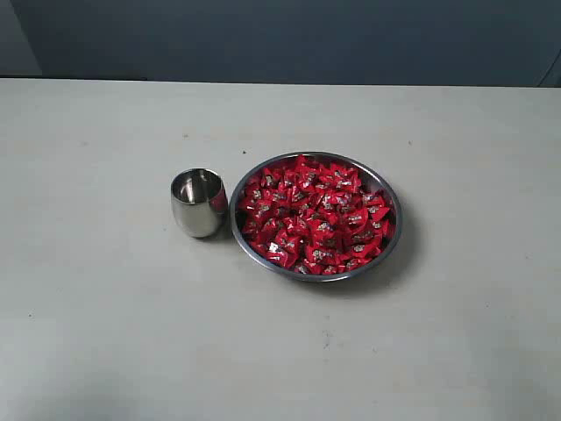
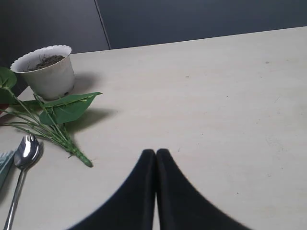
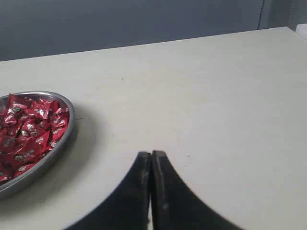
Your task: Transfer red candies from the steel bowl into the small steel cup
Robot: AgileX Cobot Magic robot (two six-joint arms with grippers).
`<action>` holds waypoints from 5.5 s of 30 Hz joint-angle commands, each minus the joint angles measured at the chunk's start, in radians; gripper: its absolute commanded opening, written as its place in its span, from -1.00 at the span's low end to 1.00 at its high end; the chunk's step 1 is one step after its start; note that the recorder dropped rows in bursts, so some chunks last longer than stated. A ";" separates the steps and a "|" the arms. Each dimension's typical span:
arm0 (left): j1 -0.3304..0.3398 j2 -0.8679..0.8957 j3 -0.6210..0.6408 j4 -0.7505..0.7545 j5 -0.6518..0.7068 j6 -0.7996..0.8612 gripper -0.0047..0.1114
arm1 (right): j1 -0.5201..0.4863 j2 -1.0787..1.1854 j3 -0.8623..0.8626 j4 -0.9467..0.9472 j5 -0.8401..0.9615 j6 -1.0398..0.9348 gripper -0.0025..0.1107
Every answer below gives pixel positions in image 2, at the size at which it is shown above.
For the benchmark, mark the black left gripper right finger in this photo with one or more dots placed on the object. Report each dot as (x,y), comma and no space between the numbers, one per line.
(181,206)

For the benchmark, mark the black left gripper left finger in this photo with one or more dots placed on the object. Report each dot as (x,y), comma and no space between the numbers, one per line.
(131,207)

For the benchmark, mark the shiny metal spork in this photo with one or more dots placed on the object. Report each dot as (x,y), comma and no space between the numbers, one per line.
(25,155)

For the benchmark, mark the green artificial leaf stem bundle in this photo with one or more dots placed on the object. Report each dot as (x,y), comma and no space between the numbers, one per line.
(45,120)

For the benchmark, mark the pale green plastic fork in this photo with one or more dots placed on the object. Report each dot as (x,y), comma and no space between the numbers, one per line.
(6,160)

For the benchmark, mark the white flower pot with soil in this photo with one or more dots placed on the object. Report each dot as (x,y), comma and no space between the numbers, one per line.
(50,82)

